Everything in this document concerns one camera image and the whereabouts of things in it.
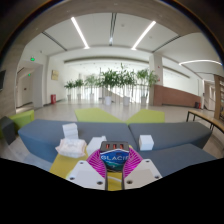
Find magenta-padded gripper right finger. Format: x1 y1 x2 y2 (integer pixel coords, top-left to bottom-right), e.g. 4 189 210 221
121 147 164 191

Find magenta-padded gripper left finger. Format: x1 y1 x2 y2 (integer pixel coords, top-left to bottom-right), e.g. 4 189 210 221
65 148 109 191

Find charger block with blue print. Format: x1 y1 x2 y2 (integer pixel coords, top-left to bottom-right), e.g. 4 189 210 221
99 140 131 173

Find small white cube box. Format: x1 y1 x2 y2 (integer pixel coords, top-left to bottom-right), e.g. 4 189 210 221
138 134 155 152

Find white tissue pack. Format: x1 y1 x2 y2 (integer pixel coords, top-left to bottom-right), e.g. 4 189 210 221
54 137 88 159

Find wide grey bench seat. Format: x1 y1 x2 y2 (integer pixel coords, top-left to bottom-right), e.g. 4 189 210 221
139 143 218 178

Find stack of white napkins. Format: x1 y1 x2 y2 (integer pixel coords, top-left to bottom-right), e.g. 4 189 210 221
61 122 80 140

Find short grey bench seat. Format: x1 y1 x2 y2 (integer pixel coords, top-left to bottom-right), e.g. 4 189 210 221
127 121 214 151

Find small green seat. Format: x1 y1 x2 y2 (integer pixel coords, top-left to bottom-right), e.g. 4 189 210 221
125 108 166 125

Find flat green seat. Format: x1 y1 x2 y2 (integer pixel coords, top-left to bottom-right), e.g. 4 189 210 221
74 106 125 124

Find long grey bench seat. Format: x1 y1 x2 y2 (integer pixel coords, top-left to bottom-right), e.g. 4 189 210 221
17 118 138 164

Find long green bench seat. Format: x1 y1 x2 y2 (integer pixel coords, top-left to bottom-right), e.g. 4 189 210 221
7 109 36 131

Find dark grey cube seat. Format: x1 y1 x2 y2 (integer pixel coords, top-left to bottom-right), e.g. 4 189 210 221
0 115 17 145

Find row of potted plants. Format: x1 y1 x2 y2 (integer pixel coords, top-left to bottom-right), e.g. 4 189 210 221
63 64 161 107

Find ceiling strip lights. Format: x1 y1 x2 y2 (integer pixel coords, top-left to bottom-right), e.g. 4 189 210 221
69 16 224 67

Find wooden bench with black frame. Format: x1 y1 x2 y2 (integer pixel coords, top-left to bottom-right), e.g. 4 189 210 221
185 109 224 135

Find framed wall picture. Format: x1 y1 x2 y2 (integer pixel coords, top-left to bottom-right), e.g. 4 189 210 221
50 69 60 81

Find wall-mounted black screen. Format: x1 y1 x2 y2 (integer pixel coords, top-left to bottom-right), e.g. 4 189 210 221
0 69 7 92

